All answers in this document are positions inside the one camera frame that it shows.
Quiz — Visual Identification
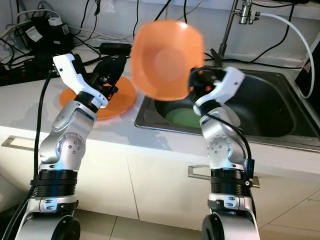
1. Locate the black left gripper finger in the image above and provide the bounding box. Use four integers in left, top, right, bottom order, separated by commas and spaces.
91, 57, 115, 86
106, 54, 128, 88

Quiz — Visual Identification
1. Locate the orange bowl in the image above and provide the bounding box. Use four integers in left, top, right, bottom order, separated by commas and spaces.
130, 20, 206, 102

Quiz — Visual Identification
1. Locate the black power adapter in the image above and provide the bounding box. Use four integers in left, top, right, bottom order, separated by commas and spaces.
99, 42, 131, 55

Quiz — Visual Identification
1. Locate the grey bowl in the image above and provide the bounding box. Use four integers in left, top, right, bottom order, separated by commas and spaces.
222, 100, 242, 128

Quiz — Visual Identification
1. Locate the green plate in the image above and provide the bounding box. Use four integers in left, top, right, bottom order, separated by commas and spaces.
165, 108, 203, 129

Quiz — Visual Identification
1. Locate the metal faucet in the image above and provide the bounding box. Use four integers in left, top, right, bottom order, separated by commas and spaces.
210, 0, 263, 67

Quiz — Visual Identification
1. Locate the black charger with white labels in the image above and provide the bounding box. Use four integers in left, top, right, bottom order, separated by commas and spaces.
17, 15, 71, 53

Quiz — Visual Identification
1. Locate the stainless steel sink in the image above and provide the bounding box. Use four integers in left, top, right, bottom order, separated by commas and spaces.
134, 62, 320, 153

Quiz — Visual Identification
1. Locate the black power strip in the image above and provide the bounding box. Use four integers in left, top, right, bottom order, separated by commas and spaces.
0, 62, 61, 86

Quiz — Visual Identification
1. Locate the black water dispenser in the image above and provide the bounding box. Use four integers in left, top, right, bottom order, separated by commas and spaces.
294, 40, 320, 101

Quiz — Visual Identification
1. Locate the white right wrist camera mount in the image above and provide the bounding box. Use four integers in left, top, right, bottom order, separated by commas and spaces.
194, 66, 246, 117

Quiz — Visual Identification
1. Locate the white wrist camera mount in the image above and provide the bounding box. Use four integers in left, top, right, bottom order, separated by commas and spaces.
194, 66, 246, 117
52, 53, 110, 108

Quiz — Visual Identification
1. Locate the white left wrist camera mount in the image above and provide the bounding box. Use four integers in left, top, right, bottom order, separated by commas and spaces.
52, 53, 110, 108

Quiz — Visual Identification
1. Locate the black wall cable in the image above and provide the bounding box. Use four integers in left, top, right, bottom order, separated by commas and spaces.
181, 0, 188, 22

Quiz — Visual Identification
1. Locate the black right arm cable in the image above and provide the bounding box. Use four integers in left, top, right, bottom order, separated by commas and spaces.
200, 112, 253, 166

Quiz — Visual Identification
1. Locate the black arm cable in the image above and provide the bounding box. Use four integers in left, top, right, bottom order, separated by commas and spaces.
200, 112, 253, 166
32, 70, 56, 181

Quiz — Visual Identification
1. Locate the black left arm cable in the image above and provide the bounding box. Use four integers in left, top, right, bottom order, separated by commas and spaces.
32, 70, 56, 181

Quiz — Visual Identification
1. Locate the white water hose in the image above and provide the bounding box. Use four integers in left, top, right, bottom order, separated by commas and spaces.
260, 12, 315, 98

